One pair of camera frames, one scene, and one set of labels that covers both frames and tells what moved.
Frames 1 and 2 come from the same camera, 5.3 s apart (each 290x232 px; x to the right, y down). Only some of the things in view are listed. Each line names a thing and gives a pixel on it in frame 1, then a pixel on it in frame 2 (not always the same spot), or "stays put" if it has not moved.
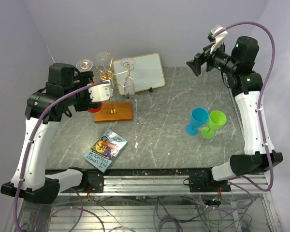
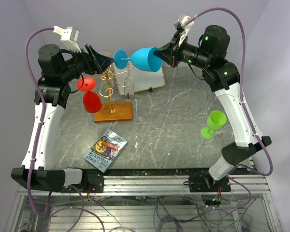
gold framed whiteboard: x=147 y=73 stays put
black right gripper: x=200 y=58 -> x=165 y=53
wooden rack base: x=113 y=111 stays put
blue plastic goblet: x=199 y=116 -> x=143 y=58
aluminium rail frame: x=155 y=200 stays put
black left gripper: x=85 y=104 -> x=94 y=62
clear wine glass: x=129 y=87 stays put
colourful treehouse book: x=106 y=150 stays put
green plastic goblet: x=216 y=120 stays put
